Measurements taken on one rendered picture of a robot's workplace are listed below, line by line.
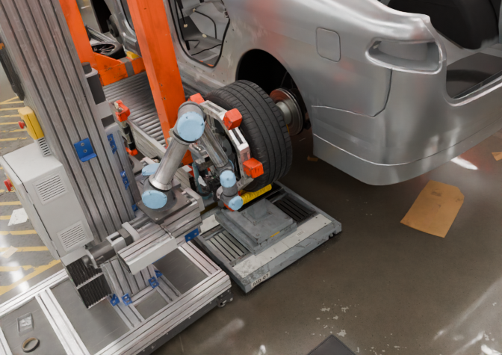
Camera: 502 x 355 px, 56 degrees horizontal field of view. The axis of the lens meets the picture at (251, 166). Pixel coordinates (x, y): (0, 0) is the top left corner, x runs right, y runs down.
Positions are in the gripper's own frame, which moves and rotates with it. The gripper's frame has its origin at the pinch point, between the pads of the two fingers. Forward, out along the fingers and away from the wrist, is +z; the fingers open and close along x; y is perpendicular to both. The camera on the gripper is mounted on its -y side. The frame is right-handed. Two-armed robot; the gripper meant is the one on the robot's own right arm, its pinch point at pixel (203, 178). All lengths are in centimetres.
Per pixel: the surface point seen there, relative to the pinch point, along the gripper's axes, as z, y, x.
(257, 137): -12.0, 17.3, -31.3
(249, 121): -6.2, 25.4, -31.3
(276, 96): 29, 12, -76
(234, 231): 20, -66, -23
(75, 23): 258, 35, -22
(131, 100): 261, -57, -51
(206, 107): 20.0, 29.0, -20.5
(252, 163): -14.8, 5.5, -23.9
